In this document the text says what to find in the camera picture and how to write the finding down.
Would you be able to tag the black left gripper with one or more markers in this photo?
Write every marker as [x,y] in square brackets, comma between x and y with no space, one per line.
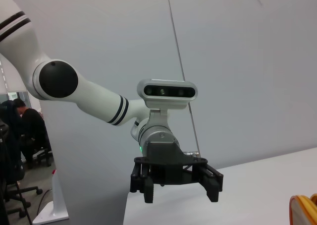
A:
[166,165]

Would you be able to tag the beige bag with orange trim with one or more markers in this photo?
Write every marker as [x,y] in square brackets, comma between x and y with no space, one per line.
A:
[304,211]

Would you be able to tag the white and silver left arm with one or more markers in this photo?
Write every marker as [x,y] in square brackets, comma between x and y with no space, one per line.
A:
[99,98]

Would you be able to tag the white floor stand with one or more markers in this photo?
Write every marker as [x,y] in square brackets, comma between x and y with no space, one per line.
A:
[57,205]

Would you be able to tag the seated person in black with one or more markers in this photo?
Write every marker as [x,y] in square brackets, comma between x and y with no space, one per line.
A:
[32,126]

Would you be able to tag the black empty office chair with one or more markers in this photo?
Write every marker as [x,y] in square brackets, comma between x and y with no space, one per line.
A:
[12,165]

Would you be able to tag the silver camera mount bracket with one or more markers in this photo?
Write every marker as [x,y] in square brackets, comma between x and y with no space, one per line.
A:
[158,118]

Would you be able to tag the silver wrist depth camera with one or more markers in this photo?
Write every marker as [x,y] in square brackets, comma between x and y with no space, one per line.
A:
[168,91]

